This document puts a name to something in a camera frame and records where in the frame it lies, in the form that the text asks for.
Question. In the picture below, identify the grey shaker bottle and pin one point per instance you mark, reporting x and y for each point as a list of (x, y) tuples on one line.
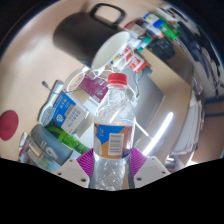
[(50, 145)]

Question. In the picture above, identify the small white bowl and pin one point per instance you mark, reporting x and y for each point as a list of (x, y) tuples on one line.
[(76, 80)]

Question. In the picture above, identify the blue and white carton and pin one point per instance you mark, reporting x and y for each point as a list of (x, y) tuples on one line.
[(68, 113)]

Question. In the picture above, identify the white bottle with blue label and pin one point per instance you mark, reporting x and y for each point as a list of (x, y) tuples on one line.
[(155, 21)]

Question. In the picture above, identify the under-shelf light bar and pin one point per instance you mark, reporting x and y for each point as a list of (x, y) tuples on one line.
[(160, 131)]

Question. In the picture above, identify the magenta snack pouch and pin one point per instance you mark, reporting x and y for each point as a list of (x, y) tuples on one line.
[(93, 86)]

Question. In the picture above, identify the black mug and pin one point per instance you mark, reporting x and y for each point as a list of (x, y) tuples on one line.
[(76, 33)]

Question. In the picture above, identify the flat round red coaster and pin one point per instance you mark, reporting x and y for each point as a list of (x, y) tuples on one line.
[(8, 125)]

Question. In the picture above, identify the green container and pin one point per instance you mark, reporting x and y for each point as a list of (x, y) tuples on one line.
[(171, 31)]

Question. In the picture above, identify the light blue brush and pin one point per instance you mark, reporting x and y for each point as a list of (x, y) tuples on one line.
[(48, 106)]

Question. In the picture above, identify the green plastic bottle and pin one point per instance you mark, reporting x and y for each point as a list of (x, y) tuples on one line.
[(68, 138)]

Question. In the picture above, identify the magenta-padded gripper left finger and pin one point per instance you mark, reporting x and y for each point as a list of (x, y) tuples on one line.
[(70, 171)]

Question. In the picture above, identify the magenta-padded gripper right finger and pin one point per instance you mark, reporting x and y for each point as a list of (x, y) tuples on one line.
[(151, 170)]

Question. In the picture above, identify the red and white canister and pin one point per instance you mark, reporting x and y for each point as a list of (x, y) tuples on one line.
[(133, 60)]

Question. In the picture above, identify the clear red-capped plastic bottle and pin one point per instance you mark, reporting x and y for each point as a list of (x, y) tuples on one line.
[(113, 140)]

